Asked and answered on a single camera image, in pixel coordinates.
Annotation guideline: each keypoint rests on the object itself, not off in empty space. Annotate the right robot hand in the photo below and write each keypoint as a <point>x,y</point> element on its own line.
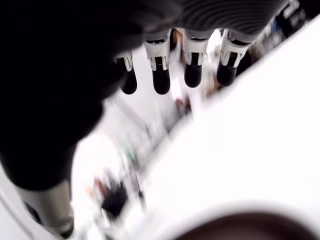
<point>50,75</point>

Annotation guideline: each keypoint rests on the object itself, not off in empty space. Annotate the dark brown round plate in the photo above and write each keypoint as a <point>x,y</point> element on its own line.
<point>250,227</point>

